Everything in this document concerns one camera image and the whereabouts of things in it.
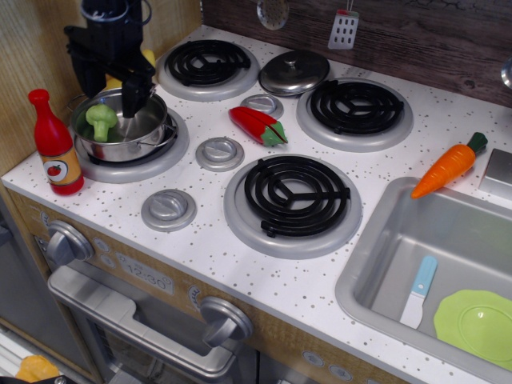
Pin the grey stovetop knob front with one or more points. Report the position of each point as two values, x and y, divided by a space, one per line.
168 210

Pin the right oven dial knob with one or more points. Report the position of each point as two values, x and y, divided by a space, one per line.
224 321

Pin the grey faucet base block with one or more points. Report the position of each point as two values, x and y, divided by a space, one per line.
497 177

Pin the front left stove burner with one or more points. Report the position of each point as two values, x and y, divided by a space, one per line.
141 169

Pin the green toy plate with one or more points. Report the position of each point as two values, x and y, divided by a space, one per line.
478 322

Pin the steel pot lid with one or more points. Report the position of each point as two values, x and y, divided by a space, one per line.
294 72

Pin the grey stovetop knob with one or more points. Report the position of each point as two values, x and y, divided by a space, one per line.
219 154
264 103
168 210

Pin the red toy chili pepper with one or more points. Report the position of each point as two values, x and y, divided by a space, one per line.
263 128

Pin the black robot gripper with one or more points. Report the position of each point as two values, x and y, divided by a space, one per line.
111 46

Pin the silver sink basin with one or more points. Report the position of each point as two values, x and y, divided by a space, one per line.
470 240

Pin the yellow object on floor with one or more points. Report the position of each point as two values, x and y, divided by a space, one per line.
35 368

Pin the stainless steel pan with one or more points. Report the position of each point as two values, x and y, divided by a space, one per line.
131 138

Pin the yellow toy banana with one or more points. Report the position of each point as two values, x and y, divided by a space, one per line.
113 83

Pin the grey stovetop knob middle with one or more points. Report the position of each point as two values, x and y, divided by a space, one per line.
219 154

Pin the grey stovetop knob back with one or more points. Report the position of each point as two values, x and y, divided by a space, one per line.
264 103

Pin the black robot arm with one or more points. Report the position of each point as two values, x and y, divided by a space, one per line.
102 10

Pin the front right stove burner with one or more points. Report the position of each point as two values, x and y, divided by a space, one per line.
292 207

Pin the orange toy carrot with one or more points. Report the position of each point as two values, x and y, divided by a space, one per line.
451 165

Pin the steel utensil at right edge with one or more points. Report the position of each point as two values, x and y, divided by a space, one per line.
506 73

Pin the green toy broccoli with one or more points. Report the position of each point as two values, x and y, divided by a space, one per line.
102 118

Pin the back right stove burner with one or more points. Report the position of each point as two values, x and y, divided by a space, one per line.
355 115

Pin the oven dial knob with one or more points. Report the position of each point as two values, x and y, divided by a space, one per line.
67 244
224 321

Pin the left oven dial knob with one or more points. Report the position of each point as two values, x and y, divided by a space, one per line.
67 244

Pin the silver oven door handle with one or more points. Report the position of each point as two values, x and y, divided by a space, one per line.
116 313

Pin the blue handled toy knife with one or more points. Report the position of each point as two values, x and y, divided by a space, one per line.
413 310

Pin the hanging perforated steel ladle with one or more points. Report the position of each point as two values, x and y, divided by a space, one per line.
273 14

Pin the red toy ketchup bottle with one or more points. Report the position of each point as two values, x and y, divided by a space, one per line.
55 147

